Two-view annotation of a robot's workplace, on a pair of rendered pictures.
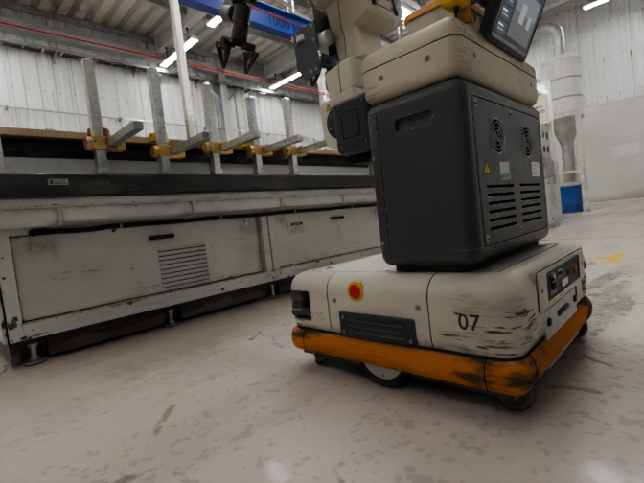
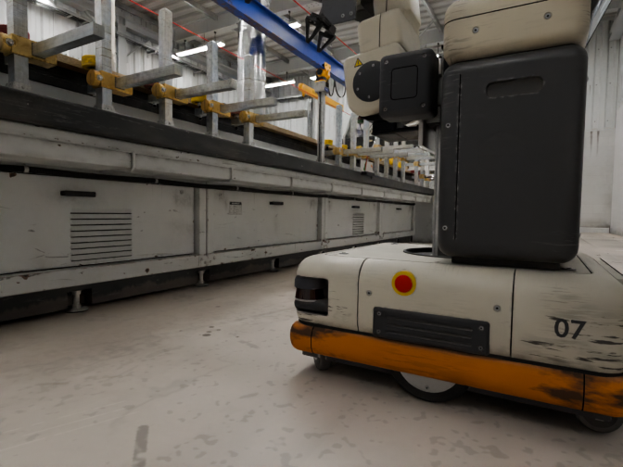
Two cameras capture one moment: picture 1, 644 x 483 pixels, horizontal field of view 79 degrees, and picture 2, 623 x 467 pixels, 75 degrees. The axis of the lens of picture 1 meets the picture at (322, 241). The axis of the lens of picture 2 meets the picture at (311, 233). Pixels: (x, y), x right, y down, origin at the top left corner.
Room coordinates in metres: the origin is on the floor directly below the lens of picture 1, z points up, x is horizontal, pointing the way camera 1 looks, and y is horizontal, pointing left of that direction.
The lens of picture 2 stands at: (0.23, 0.33, 0.38)
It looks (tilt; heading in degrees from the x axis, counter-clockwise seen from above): 3 degrees down; 345
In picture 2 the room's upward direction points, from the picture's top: 1 degrees clockwise
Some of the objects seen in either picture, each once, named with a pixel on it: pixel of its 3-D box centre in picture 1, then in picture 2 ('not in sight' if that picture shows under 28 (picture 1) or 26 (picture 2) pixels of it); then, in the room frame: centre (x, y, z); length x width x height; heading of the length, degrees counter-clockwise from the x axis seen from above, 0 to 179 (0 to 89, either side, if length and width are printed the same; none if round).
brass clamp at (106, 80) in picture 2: (168, 151); (109, 82); (1.72, 0.63, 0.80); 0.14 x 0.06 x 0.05; 135
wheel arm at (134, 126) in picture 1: (117, 139); (50, 47); (1.50, 0.73, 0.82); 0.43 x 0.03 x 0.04; 45
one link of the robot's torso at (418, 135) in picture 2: (361, 134); (393, 102); (1.23, -0.16, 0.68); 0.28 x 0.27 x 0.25; 135
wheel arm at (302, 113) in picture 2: (307, 149); (267, 118); (2.21, 0.02, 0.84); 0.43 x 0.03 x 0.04; 45
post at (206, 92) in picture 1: (211, 133); (165, 74); (1.89, 0.46, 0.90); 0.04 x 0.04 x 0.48; 45
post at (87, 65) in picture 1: (95, 121); (17, 16); (1.53, 0.82, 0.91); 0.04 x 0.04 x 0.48; 45
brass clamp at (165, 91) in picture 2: (218, 148); (170, 94); (1.90, 0.45, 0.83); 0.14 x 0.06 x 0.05; 135
